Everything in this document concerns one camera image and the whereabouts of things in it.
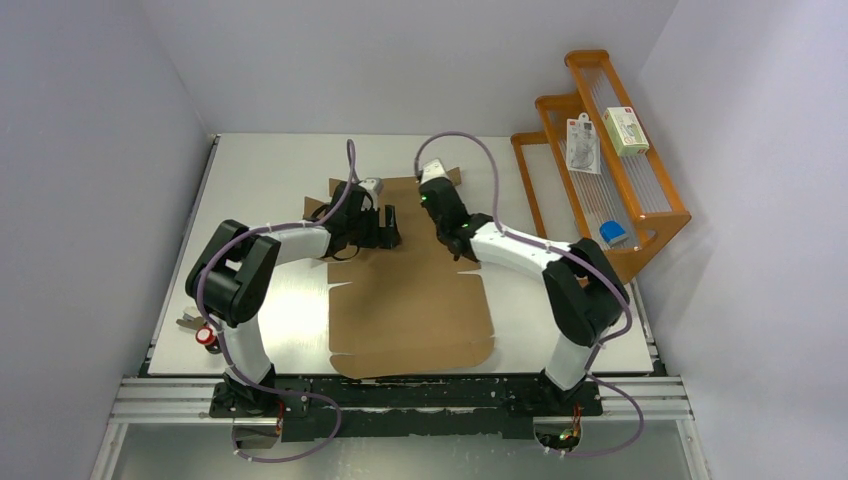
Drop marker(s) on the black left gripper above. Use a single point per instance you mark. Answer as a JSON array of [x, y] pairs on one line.
[[387, 237]]

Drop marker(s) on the brown cardboard box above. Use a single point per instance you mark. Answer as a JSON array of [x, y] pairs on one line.
[[409, 310]]

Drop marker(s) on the orange wooden tiered rack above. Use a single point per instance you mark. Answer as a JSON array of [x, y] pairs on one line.
[[636, 191]]

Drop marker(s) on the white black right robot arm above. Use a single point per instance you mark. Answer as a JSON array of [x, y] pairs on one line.
[[586, 297]]

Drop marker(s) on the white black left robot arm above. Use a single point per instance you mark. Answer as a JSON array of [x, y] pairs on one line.
[[230, 280]]

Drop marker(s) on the white green product box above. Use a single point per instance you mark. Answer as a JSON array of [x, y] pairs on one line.
[[625, 131]]

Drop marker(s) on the red emergency stop button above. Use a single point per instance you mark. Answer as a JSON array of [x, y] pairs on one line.
[[208, 339]]

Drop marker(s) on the grey white clip tool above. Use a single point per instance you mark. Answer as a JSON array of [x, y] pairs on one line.
[[191, 319]]

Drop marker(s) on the blue small object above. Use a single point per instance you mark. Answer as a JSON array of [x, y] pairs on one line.
[[613, 233]]

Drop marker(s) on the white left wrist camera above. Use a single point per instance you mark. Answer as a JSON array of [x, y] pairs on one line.
[[372, 188]]

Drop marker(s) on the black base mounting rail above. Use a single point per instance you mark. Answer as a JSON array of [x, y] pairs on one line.
[[312, 407]]

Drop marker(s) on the clear packaged cable bag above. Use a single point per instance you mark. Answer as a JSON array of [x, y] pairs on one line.
[[582, 145]]

